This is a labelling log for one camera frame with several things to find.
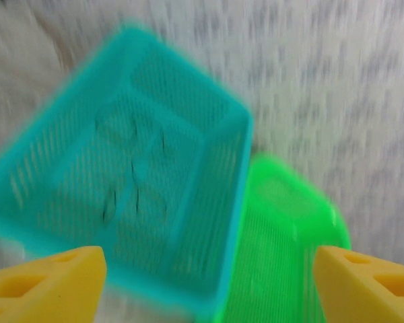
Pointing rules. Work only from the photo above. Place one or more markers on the green plastic mesh basket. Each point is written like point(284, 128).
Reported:
point(283, 235)

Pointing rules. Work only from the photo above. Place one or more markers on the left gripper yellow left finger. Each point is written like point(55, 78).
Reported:
point(47, 289)

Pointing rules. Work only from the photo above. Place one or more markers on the teal plastic mesh basket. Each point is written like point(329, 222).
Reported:
point(205, 151)

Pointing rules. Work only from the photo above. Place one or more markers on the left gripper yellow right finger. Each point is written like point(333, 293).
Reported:
point(367, 292)

